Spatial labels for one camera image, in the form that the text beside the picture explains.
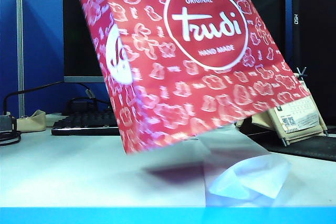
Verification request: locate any red Trudi paper bag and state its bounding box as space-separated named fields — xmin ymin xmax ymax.
xmin=77 ymin=0 xmax=312 ymax=155

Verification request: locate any translucent white plastic bag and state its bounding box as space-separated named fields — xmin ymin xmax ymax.
xmin=195 ymin=126 xmax=292 ymax=207

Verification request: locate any black keyboard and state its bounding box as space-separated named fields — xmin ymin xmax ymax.
xmin=50 ymin=110 xmax=121 ymax=136

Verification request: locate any black power adapter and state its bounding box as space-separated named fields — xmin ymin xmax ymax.
xmin=65 ymin=98 xmax=92 ymax=116

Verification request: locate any black AOC monitor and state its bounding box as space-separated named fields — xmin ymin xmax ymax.
xmin=62 ymin=0 xmax=287 ymax=83

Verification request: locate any beige canvas desk calendar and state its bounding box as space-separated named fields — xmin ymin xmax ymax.
xmin=235 ymin=66 xmax=329 ymax=147

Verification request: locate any beige fabric pouch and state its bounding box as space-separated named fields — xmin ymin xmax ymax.
xmin=16 ymin=109 xmax=47 ymax=133

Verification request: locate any black desk mat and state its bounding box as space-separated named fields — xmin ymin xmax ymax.
xmin=246 ymin=126 xmax=336 ymax=163

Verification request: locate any black HSD monitor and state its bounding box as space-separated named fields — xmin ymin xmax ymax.
xmin=291 ymin=0 xmax=336 ymax=128

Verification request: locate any small grey metal box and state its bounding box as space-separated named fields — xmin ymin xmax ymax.
xmin=0 ymin=113 xmax=15 ymax=132

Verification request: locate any thick black cable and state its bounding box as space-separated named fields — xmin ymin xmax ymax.
xmin=2 ymin=80 xmax=95 ymax=116

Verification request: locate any grey partition post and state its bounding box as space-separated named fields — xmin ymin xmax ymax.
xmin=16 ymin=0 xmax=25 ymax=119

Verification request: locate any coiled black cable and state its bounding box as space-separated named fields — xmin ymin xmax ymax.
xmin=0 ymin=130 xmax=23 ymax=147

